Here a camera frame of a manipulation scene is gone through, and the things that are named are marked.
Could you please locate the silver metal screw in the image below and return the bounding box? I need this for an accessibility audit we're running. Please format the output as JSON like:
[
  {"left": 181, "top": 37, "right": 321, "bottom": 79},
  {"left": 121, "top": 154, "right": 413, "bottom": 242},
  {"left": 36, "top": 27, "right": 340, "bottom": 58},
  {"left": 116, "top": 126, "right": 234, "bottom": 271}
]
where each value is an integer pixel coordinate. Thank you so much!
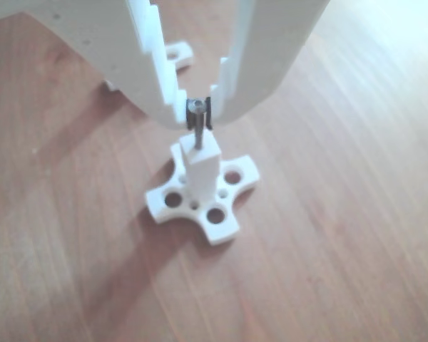
[{"left": 194, "top": 99, "right": 205, "bottom": 150}]

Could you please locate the white printed post stand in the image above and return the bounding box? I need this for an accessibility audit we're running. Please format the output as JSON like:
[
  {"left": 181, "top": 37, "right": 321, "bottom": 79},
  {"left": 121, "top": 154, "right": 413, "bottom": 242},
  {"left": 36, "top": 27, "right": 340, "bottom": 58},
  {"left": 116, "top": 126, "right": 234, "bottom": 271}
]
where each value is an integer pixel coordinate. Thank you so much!
[
  {"left": 144, "top": 133, "right": 262, "bottom": 247},
  {"left": 105, "top": 41, "right": 194, "bottom": 92}
]

